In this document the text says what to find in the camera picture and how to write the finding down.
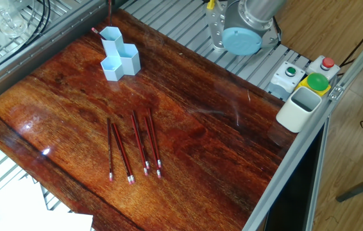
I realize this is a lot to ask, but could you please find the light blue hexagonal pen holder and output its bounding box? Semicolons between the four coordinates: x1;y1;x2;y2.
99;26;141;81

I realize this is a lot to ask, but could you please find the white rounded rectangular pen holder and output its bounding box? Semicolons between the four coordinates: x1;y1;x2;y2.
276;86;324;134

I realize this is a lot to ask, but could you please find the brown wood-grain board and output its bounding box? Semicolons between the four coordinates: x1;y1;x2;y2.
0;13;299;231

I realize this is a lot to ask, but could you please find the white control button box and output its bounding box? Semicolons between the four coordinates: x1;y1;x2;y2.
270;55;341;98

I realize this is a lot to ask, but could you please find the large white paper sheet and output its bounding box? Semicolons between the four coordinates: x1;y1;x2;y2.
0;185;49;231

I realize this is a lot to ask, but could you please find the clear plastic container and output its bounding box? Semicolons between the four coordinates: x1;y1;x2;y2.
0;0;30;38

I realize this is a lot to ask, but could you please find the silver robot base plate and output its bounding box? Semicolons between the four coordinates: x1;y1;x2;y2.
207;3;280;52

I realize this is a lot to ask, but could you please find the black cable bundle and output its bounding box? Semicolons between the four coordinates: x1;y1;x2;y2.
12;0;54;40

